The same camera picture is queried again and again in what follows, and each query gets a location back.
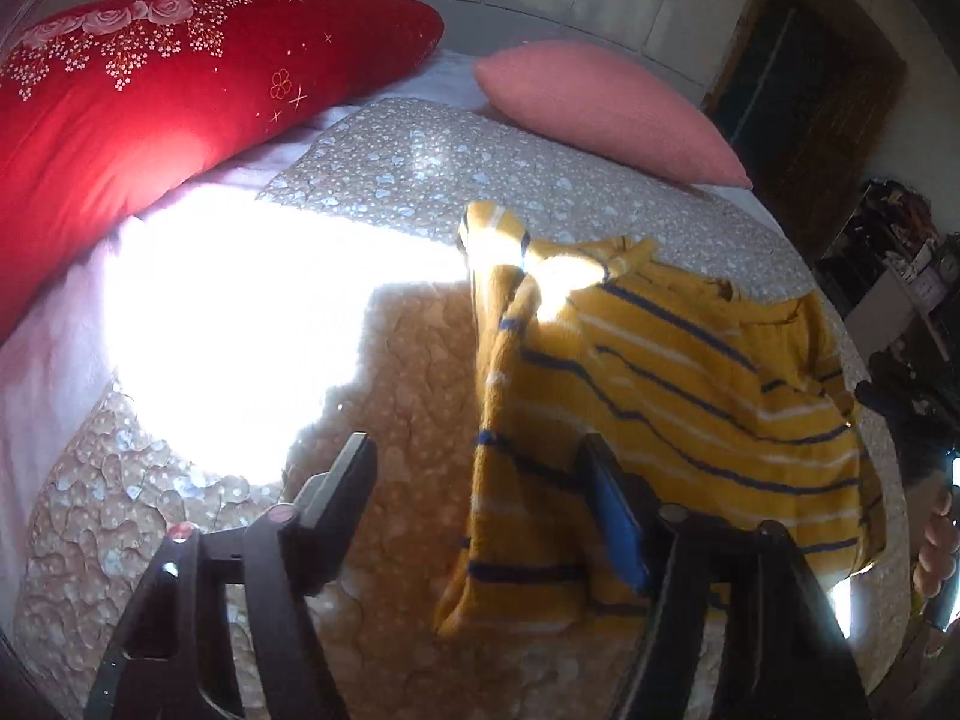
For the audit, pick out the person's right hand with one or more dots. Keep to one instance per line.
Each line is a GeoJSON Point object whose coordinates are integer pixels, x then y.
{"type": "Point", "coordinates": [936, 557]}

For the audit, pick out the cluttered white shelf unit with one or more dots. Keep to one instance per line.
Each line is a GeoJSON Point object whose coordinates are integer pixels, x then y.
{"type": "Point", "coordinates": [892, 276]}

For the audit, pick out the small pink pillow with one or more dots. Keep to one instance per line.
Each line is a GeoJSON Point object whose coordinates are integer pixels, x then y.
{"type": "Point", "coordinates": [602, 103]}

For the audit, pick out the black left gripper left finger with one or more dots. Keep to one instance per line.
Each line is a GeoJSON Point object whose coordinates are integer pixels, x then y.
{"type": "Point", "coordinates": [170, 655]}

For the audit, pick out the beige heart-pattern quilt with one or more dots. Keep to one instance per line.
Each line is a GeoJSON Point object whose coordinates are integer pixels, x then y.
{"type": "Point", "coordinates": [254, 334]}

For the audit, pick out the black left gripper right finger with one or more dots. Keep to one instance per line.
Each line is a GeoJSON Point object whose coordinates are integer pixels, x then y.
{"type": "Point", "coordinates": [783, 654]}

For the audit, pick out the yellow striped knit sweater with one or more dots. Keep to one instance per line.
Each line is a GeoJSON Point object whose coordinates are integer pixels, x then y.
{"type": "Point", "coordinates": [724, 405]}

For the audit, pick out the white pink bed sheet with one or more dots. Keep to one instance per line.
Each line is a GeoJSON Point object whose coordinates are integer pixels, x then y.
{"type": "Point", "coordinates": [53, 367]}

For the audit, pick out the large red floral pillow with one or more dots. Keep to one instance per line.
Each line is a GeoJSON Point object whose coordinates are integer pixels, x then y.
{"type": "Point", "coordinates": [108, 106]}

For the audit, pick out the dark wooden door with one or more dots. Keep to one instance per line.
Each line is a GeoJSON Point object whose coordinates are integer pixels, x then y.
{"type": "Point", "coordinates": [803, 97]}

